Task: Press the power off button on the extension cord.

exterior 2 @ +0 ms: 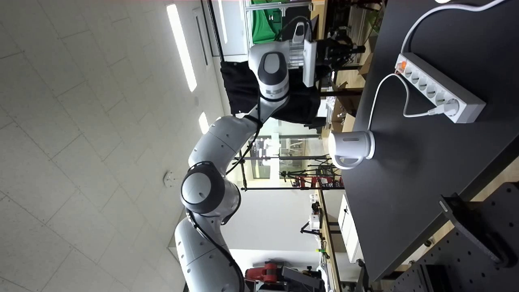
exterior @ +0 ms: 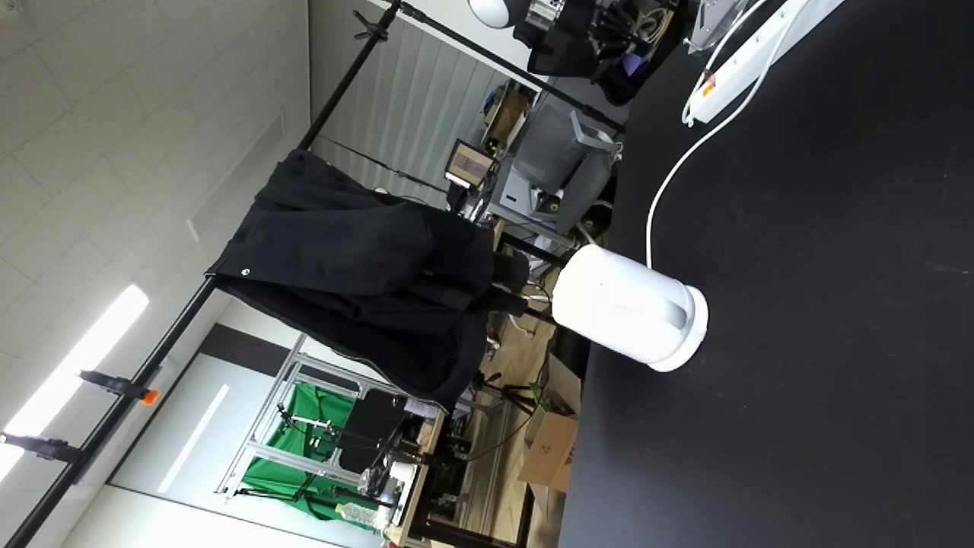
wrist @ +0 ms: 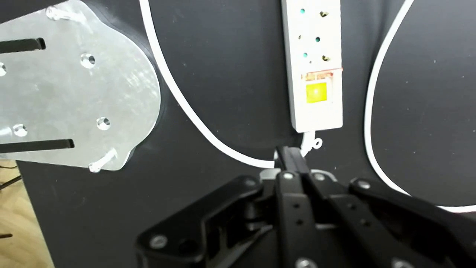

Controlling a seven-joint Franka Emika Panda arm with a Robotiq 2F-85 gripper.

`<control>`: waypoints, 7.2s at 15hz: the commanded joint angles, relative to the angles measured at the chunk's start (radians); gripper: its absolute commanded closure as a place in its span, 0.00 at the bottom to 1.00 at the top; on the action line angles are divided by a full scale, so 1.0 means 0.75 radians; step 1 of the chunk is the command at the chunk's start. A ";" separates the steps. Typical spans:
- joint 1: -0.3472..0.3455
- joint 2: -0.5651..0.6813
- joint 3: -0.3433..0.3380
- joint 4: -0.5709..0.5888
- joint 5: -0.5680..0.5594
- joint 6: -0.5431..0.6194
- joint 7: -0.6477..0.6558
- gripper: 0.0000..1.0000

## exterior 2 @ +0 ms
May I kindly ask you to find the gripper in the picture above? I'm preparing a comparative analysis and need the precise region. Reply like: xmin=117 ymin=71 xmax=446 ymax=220
xmin=317 ymin=34 xmax=366 ymax=68

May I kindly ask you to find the white grey power strip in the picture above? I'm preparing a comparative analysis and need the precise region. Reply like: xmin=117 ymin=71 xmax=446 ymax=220
xmin=395 ymin=52 xmax=487 ymax=124

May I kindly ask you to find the stack of cardboard boxes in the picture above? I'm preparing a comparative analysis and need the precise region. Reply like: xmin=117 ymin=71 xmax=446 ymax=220
xmin=330 ymin=80 xmax=366 ymax=133

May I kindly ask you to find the green cloth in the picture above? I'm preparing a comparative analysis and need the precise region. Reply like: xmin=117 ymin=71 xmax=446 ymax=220
xmin=251 ymin=8 xmax=283 ymax=45

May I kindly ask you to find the white electric kettle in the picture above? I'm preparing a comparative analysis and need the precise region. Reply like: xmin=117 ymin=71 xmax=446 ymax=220
xmin=328 ymin=130 xmax=376 ymax=170

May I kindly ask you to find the black cloth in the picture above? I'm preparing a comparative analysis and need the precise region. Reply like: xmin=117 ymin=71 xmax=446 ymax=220
xmin=220 ymin=61 xmax=326 ymax=125

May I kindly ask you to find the long ceiling light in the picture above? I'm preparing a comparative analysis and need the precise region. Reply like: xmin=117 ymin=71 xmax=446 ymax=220
xmin=166 ymin=4 xmax=198 ymax=92

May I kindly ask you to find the white cabinet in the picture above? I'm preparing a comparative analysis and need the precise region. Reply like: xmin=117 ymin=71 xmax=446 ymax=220
xmin=338 ymin=194 xmax=364 ymax=263

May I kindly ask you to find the red machine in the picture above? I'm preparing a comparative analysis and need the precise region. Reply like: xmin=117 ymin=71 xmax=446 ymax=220
xmin=245 ymin=262 xmax=281 ymax=283

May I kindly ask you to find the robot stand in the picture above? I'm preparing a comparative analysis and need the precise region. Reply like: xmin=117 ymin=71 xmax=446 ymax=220
xmin=388 ymin=182 xmax=519 ymax=292

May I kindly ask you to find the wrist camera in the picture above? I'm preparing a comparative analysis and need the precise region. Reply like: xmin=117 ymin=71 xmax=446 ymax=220
xmin=303 ymin=39 xmax=318 ymax=88

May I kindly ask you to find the white power strip cable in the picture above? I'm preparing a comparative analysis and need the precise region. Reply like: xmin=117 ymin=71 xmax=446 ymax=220
xmin=400 ymin=0 xmax=508 ymax=54

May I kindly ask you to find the white kettle cable with plug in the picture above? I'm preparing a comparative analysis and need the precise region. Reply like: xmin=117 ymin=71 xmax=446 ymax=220
xmin=368 ymin=73 xmax=459 ymax=133

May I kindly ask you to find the camera on tripod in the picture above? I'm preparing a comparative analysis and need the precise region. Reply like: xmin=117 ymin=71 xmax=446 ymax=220
xmin=279 ymin=161 xmax=345 ymax=191

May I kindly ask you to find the black clamp bracket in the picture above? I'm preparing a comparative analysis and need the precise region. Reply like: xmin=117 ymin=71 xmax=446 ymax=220
xmin=440 ymin=193 xmax=518 ymax=268

